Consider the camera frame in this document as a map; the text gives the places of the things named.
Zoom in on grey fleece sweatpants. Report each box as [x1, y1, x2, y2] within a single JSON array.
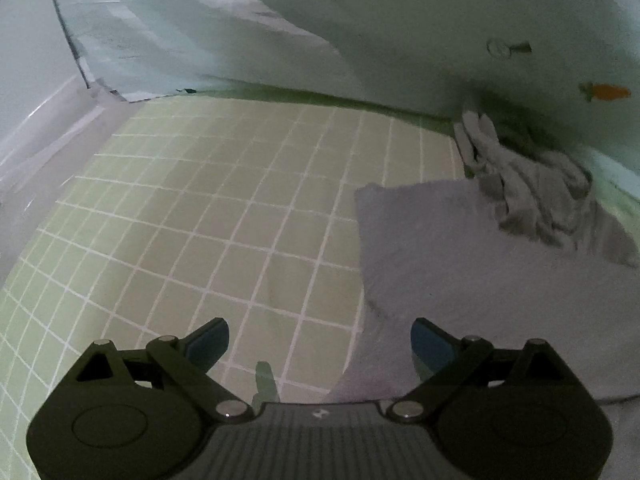
[[329, 110, 639, 479]]

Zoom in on clear plastic storage bag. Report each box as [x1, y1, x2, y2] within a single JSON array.
[[1, 0, 137, 263]]

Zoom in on pale carrot print bedsheet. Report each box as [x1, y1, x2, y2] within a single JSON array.
[[54, 0, 639, 194]]

